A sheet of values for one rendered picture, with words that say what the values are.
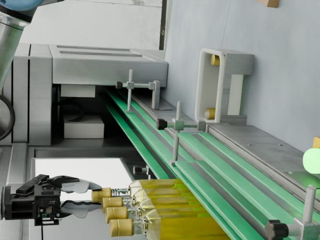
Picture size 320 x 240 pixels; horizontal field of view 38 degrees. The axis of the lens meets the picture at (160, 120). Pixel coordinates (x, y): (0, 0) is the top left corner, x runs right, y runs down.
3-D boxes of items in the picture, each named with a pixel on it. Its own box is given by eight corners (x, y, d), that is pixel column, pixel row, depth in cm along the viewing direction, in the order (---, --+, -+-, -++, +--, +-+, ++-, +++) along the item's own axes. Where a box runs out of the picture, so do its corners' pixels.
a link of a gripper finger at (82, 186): (105, 196, 104) (63, 204, 102) (101, 186, 110) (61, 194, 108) (103, 184, 103) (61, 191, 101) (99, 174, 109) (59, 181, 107)
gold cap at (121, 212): (124, 218, 102) (104, 219, 100) (125, 203, 101) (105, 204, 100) (127, 225, 98) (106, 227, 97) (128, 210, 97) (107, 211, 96)
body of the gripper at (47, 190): (62, 225, 101) (4, 229, 98) (60, 209, 109) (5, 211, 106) (63, 193, 100) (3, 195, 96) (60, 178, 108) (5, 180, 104)
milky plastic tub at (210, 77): (220, 121, 144) (193, 121, 142) (227, 48, 140) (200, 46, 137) (244, 135, 128) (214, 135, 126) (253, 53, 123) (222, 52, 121)
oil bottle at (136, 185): (206, 197, 120) (124, 200, 114) (208, 177, 119) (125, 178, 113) (214, 206, 115) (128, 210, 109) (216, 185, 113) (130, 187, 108)
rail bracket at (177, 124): (198, 162, 125) (153, 163, 122) (204, 100, 121) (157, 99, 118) (202, 166, 122) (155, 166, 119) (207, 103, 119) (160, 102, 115)
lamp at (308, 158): (312, 168, 84) (297, 169, 83) (316, 145, 83) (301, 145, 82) (327, 177, 80) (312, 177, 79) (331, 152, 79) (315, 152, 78)
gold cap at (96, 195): (108, 198, 112) (90, 199, 111) (109, 185, 111) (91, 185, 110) (111, 205, 109) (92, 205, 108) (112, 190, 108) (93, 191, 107)
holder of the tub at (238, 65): (220, 137, 146) (196, 137, 144) (229, 49, 140) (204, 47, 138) (243, 154, 129) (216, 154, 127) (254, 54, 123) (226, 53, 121)
